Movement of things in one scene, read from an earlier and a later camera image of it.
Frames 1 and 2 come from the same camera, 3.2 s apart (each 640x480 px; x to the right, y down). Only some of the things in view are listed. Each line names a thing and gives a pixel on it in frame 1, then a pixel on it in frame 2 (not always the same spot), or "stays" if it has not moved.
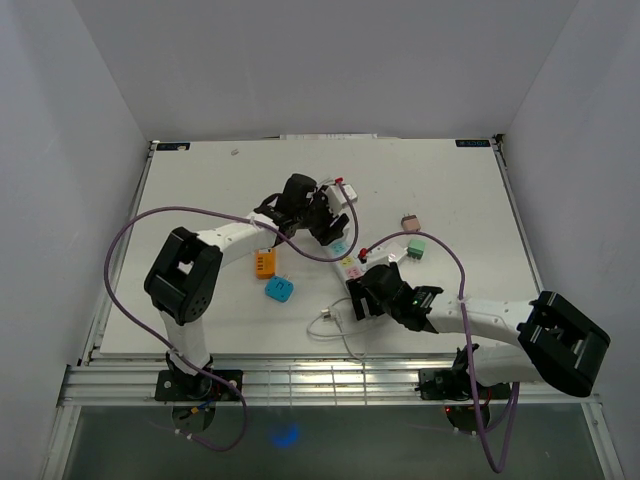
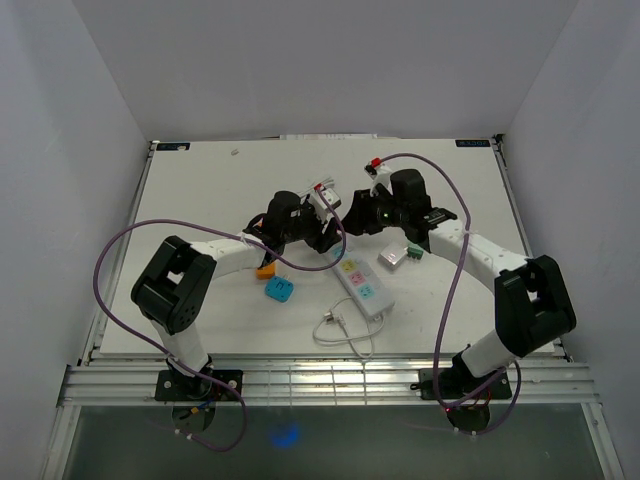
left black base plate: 173,386 stays
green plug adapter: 416,248 stays
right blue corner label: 473,143 stays
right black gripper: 358,292 → 359,218
